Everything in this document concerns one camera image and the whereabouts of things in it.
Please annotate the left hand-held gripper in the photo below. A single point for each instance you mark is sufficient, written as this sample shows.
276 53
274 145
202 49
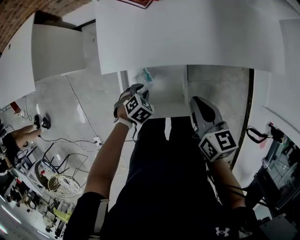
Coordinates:
139 109

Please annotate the person's right forearm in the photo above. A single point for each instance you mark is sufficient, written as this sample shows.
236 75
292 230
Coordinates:
227 182

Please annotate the clear plastic bag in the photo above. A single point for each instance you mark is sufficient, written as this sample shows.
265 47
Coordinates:
145 76

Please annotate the white power strip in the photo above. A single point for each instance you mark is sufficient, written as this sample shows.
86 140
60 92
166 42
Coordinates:
98 141

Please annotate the white wristband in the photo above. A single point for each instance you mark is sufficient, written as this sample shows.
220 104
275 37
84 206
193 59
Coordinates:
123 122

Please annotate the white drawer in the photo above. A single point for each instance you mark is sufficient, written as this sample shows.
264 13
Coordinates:
168 89

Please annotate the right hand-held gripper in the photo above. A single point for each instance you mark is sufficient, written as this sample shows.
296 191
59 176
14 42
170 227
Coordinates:
218 143

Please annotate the person's left hand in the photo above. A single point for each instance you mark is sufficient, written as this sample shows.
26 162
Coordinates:
120 107

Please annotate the person's left forearm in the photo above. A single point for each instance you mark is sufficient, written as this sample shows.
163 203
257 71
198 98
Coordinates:
105 164

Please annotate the small white desk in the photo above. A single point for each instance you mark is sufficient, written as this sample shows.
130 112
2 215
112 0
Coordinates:
16 70

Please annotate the person's dark shirt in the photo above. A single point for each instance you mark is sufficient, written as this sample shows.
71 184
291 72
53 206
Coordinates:
168 187

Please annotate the grey box device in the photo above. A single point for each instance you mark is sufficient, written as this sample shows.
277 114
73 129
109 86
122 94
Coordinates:
281 228

